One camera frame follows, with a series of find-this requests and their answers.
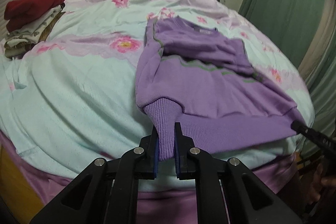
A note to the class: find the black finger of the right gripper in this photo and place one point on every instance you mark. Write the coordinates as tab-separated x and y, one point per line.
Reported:
323	142

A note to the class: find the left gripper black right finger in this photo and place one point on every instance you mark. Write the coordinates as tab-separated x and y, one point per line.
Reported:
192	162

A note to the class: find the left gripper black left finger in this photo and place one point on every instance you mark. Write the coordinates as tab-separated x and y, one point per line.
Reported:
142	161

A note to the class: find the purple knit sweater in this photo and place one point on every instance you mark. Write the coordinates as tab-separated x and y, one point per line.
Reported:
203	80

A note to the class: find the folded patterned clothes stack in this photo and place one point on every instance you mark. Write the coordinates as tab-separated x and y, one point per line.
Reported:
20	41

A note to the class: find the person's right hand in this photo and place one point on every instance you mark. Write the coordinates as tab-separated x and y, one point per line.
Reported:
317	180

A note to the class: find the floral mint pink duvet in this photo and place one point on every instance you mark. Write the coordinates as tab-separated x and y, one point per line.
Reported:
71	99

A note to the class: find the green curtain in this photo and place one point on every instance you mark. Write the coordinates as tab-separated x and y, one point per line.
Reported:
304	30

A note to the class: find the red folded garment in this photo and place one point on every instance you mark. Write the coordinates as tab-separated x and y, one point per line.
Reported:
21	12

